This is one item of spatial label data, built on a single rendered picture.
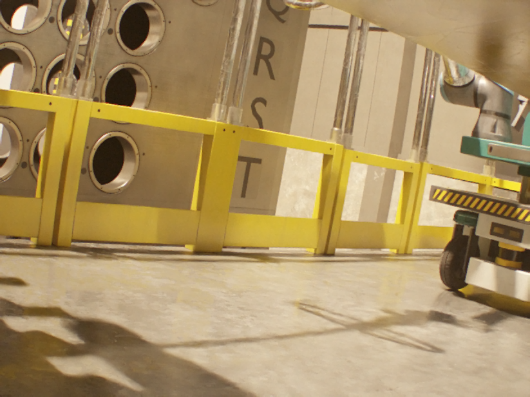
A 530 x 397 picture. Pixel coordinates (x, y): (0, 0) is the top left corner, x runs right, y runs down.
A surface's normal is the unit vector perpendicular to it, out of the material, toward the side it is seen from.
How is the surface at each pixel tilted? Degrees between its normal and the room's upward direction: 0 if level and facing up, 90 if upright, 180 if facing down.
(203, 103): 90
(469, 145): 90
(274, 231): 90
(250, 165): 90
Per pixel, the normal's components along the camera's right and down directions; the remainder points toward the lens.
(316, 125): -0.71, -0.07
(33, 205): 0.69, 0.18
